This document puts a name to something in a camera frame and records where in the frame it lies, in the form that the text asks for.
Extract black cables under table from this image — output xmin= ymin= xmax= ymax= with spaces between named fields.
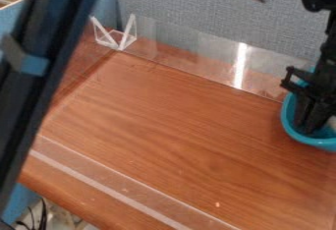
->
xmin=0 ymin=198 xmax=49 ymax=230

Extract clear acrylic front barrier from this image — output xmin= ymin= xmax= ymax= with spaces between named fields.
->
xmin=30 ymin=136 xmax=240 ymax=230

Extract clear acrylic corner bracket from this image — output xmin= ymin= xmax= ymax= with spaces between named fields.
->
xmin=89 ymin=14 xmax=137 ymax=51

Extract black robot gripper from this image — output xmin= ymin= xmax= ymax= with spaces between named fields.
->
xmin=281 ymin=36 xmax=336 ymax=134

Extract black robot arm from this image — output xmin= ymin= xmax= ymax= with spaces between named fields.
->
xmin=0 ymin=0 xmax=336 ymax=213

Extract blue plastic bowl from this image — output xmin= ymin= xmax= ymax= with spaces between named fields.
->
xmin=280 ymin=66 xmax=336 ymax=153

